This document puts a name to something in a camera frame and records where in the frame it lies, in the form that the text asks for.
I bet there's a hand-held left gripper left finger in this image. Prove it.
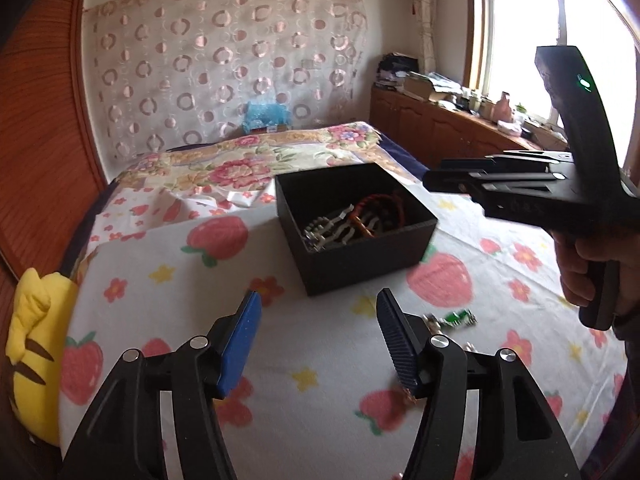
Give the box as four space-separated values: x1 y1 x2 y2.
60 290 263 480

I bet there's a patterned window curtain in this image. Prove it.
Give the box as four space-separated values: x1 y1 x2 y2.
402 0 439 74

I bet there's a strawberry print cloth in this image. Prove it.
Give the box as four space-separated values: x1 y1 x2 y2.
57 180 631 480

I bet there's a yellow plush toy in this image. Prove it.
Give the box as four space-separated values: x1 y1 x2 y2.
7 267 79 446

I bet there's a red cord bracelet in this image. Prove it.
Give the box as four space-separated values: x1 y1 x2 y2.
350 191 407 238

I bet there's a metal hair comb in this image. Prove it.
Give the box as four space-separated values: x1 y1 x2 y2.
302 204 382 252

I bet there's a blue plastic bag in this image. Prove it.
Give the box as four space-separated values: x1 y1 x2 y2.
242 100 292 134

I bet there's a long wooden cabinet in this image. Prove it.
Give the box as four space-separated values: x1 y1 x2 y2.
370 85 571 172

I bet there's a floral blanket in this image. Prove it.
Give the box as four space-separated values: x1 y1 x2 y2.
107 121 426 211

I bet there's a window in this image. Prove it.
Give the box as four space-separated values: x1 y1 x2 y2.
465 0 640 131

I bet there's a circle patterned wall cloth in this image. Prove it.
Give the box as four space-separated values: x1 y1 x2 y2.
82 0 373 163

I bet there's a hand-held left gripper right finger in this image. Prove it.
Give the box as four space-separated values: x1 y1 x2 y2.
376 287 583 480

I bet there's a black cardboard box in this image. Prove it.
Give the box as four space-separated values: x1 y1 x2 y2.
274 162 439 297

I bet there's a person's right hand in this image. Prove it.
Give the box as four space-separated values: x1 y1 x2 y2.
557 230 602 309

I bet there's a pile of dark clothes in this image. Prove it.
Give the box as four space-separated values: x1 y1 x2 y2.
377 52 422 92

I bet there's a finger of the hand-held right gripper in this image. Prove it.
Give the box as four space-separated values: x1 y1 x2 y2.
422 169 572 197
439 149 573 172

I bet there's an open cardboard box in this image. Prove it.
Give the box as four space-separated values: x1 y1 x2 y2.
404 71 462 104

